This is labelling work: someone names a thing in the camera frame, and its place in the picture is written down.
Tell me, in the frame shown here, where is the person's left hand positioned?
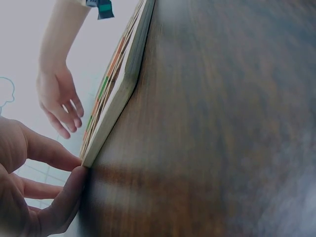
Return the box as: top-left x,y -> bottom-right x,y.
0,115 -> 86,237

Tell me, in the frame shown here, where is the person's right hand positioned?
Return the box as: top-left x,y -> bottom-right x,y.
36,63 -> 84,139

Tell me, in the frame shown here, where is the wooden puzzle board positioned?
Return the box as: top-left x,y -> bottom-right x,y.
79,0 -> 156,168

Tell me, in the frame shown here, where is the person's right forearm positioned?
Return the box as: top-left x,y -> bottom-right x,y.
38,0 -> 92,75

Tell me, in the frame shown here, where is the row of coloured wooden pieces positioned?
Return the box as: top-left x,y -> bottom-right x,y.
80,0 -> 146,158

